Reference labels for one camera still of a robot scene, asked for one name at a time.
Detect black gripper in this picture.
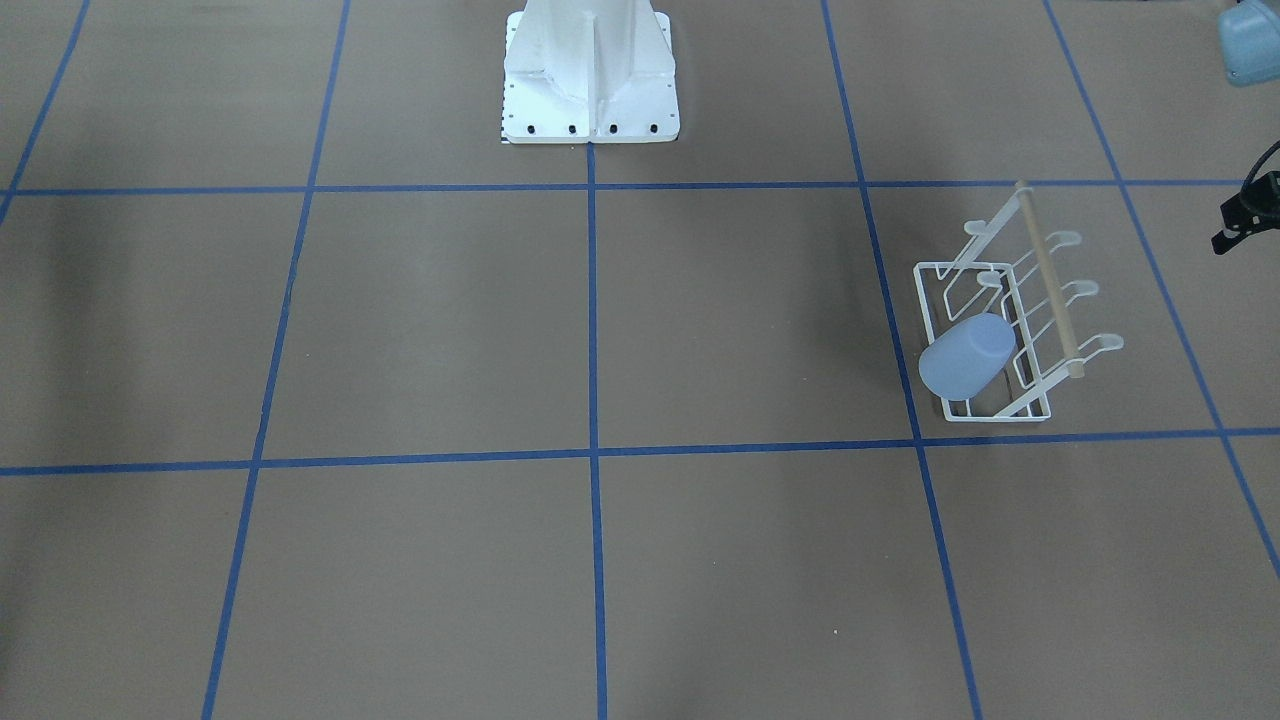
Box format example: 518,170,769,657
1211,172,1279,256

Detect white wire cup holder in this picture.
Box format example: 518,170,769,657
911,181,1125,424

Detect light blue plastic cup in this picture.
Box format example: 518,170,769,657
918,313,1016,401

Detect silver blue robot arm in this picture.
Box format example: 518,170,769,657
1211,1,1279,256

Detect white pedestal column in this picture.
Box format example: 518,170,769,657
500,1,681,145

